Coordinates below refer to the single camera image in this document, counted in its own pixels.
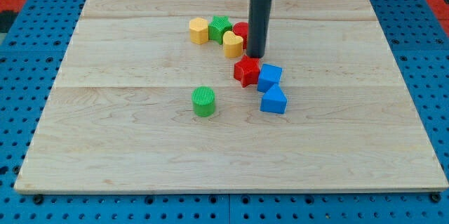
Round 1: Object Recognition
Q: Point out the red star block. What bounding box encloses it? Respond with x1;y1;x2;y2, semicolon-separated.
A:
234;55;260;88

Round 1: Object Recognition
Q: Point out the red circle block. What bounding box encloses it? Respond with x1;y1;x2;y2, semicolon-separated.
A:
232;22;248;49

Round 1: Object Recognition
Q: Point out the green star block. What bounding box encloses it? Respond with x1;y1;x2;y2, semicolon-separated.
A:
208;15;233;45

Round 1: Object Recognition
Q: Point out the light wooden board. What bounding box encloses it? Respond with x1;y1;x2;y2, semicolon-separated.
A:
15;0;448;195

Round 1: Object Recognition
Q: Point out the yellow hexagon block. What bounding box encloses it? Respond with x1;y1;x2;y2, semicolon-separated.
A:
189;18;209;45

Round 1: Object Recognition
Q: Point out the yellow heart block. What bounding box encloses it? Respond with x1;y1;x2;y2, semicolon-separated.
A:
222;31;243;58

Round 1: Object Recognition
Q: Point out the green cylinder block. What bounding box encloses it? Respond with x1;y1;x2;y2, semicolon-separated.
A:
192;86;215;117

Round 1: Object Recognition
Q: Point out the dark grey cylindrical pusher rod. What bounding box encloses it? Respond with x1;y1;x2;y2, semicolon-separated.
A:
246;0;272;58

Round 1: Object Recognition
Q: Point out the blue cube block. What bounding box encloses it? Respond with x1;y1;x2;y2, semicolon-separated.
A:
257;64;283;93

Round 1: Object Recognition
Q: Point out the blue triangle block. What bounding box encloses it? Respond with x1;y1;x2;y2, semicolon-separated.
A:
260;84;288;114

